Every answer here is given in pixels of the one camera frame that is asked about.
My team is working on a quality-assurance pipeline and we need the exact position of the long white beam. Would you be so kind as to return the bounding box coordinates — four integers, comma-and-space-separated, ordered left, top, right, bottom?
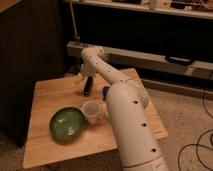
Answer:
66, 40, 213, 80

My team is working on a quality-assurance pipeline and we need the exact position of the green ceramic bowl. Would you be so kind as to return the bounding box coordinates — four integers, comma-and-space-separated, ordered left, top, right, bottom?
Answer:
49, 107, 86, 141

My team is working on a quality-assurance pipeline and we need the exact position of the wooden shelf with clutter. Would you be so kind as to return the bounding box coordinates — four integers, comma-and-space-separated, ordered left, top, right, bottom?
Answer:
64, 0, 213, 20

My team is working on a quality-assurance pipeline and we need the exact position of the black cable on floor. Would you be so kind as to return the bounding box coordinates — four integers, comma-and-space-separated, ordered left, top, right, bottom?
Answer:
177, 71, 213, 171

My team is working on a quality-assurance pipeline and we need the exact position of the metal stand pole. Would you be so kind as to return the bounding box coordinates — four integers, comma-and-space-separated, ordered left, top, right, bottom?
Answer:
68, 0, 89, 75

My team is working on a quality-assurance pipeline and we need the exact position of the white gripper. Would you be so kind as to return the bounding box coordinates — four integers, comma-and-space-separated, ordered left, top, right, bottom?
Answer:
75, 64, 96, 97

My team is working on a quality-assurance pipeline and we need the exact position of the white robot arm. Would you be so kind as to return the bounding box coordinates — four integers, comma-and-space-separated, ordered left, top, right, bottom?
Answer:
81, 46, 169, 171

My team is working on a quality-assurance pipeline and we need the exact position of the blue eraser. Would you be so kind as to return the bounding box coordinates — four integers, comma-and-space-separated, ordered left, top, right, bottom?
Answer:
102, 86, 110, 101

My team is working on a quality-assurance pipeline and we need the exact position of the dark cabinet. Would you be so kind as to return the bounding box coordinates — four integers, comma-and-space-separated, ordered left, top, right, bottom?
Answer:
0, 0, 66, 146

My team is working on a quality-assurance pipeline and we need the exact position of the black handle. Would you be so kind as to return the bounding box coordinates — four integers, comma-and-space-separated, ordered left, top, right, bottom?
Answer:
165, 56, 195, 66

